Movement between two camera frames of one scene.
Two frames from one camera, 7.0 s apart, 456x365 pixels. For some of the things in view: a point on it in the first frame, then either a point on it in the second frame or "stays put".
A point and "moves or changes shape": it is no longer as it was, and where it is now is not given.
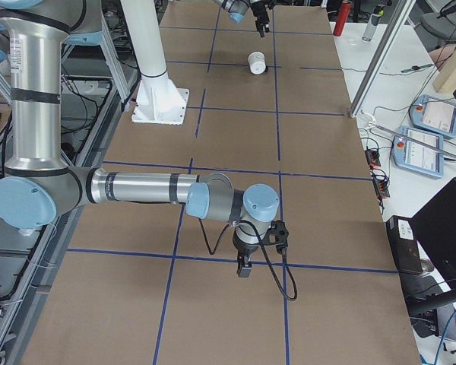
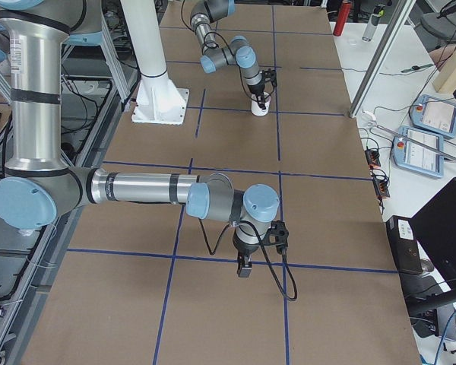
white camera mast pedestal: [158, 99] stays put
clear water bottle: [372, 23] stays put
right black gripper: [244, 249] stays put
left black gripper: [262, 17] to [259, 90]
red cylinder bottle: [342, 18] stays put
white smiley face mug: [257, 62] moves or changes shape
